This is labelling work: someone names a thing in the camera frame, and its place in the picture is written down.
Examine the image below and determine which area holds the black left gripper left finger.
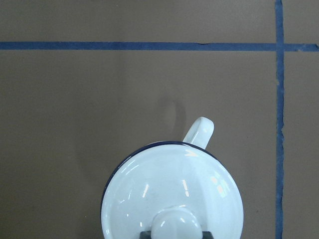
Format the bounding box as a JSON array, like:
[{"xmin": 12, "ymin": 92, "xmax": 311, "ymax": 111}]
[{"xmin": 139, "ymin": 231, "xmax": 152, "ymax": 239}]

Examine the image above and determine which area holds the white enamel mug lid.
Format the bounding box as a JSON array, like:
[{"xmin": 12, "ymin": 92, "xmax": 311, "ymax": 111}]
[{"xmin": 101, "ymin": 142, "xmax": 244, "ymax": 239}]

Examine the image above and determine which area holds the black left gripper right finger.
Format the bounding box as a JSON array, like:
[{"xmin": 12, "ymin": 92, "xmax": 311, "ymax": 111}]
[{"xmin": 202, "ymin": 231, "xmax": 214, "ymax": 239}]

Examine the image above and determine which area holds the white enamel mug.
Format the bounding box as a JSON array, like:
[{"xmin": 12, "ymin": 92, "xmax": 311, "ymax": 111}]
[{"xmin": 107, "ymin": 117, "xmax": 244, "ymax": 200}]

